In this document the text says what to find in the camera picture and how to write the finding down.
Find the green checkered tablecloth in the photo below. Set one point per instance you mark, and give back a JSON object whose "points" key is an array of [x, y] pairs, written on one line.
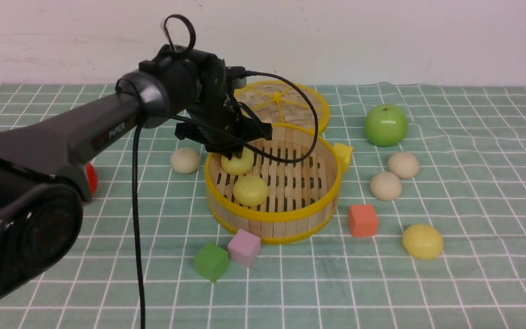
{"points": [[471, 143]]}

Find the woven bamboo steamer lid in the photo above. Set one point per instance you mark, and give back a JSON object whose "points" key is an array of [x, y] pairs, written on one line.
{"points": [[274, 101]]}

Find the green toy apple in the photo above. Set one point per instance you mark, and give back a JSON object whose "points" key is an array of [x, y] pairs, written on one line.
{"points": [[386, 125]]}

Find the beige bun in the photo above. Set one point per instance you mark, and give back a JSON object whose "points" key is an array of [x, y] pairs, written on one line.
{"points": [[185, 161], [385, 186], [404, 165]]}

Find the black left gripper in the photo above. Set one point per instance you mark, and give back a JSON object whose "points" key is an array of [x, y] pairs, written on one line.
{"points": [[217, 120]]}

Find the red toy apple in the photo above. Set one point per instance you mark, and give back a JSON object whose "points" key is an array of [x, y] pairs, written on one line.
{"points": [[92, 178]]}

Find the yellow bun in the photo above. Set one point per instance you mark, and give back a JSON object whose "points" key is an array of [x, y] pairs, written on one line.
{"points": [[423, 241], [238, 166], [250, 191]]}

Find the bamboo steamer tray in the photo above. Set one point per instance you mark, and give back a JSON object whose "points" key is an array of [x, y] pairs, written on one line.
{"points": [[301, 201]]}

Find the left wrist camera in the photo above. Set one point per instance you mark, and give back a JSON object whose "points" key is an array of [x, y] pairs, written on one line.
{"points": [[236, 77]]}

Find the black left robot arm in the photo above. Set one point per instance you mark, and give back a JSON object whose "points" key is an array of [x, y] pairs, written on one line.
{"points": [[43, 181]]}

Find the pink cube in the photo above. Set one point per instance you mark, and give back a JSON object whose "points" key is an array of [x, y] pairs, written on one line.
{"points": [[244, 248]]}

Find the yellow cube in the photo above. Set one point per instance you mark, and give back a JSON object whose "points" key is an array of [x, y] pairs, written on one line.
{"points": [[344, 153]]}

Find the green cube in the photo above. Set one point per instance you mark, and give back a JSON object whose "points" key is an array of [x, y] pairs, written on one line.
{"points": [[211, 262]]}

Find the orange cube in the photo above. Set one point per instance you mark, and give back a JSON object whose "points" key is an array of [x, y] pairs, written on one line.
{"points": [[362, 220]]}

